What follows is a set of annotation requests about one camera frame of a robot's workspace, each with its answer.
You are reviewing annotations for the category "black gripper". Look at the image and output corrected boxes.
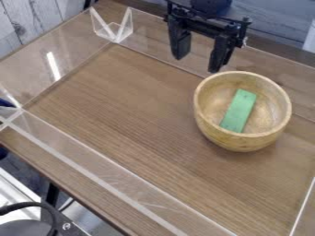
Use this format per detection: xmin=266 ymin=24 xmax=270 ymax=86
xmin=166 ymin=0 xmax=253 ymax=73

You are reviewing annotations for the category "brown wooden bowl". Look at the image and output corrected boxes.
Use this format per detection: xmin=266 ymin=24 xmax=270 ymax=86
xmin=194 ymin=71 xmax=293 ymax=152

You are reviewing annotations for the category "green rectangular block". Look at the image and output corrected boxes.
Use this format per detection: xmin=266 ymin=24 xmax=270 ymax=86
xmin=221 ymin=88 xmax=258 ymax=133

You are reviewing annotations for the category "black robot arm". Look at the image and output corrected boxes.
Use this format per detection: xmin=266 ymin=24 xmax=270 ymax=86
xmin=165 ymin=0 xmax=253 ymax=73

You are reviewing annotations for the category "black table leg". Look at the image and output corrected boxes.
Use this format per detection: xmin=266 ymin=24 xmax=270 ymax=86
xmin=46 ymin=183 xmax=61 ymax=207

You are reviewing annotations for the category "clear acrylic corner bracket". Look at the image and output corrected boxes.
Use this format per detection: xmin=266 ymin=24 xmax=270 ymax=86
xmin=90 ymin=7 xmax=134 ymax=43

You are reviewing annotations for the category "clear acrylic tray wall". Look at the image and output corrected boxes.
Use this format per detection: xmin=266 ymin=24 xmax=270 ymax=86
xmin=0 ymin=95 xmax=237 ymax=236

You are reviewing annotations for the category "black cable loop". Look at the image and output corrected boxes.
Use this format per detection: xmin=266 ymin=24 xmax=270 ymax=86
xmin=0 ymin=201 xmax=63 ymax=236

